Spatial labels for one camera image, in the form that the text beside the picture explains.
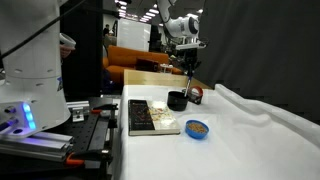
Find blue bowl brown contents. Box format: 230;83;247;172
184;119;210;140

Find small white side table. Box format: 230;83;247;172
159;63;175;74

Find aluminium mounting bracket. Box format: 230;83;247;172
65;100;91;123

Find dark brown cushion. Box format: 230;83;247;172
135;57;160;73

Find operator hand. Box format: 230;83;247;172
59;44;73;59

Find white board panel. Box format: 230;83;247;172
116;18;152;53

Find black and white book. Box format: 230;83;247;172
127;98;182;137

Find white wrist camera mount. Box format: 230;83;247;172
174;41;206;51

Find white handheld controller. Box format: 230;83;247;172
59;32;77;51

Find red tape roll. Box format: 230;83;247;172
189;85;204;98

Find black perforated breadboard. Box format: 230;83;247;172
64;96;119;180

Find orange sofa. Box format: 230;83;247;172
102;44;184;84

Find black cup with handle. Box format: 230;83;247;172
166;90;190;112

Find black orange bar clamp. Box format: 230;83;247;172
89;103;120;117
64;148;114;168

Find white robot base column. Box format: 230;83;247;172
0;0;72;139

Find white tablecloth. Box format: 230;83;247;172
113;83;320;180

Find black backdrop curtain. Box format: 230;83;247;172
193;0;320;123

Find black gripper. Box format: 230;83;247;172
180;49;203;78

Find black divider panel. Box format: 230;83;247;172
59;0;104;98

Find aluminium extrusion rail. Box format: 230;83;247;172
0;130;75;163

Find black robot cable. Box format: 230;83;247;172
0;0;86;61

